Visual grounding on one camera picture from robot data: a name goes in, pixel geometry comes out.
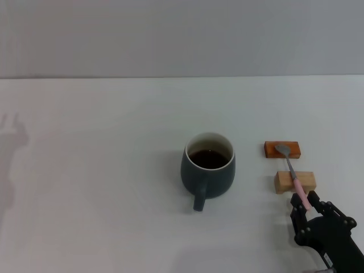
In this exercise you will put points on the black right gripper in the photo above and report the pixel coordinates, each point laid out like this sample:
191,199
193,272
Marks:
332,241

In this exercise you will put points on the dark grey ceramic coffee cup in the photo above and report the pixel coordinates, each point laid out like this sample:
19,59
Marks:
210,182

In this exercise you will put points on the light wooden spoon rest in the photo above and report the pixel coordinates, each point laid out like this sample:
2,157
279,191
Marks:
284,182

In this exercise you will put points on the reddish brown wooden block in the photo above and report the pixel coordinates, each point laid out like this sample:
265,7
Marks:
270,150

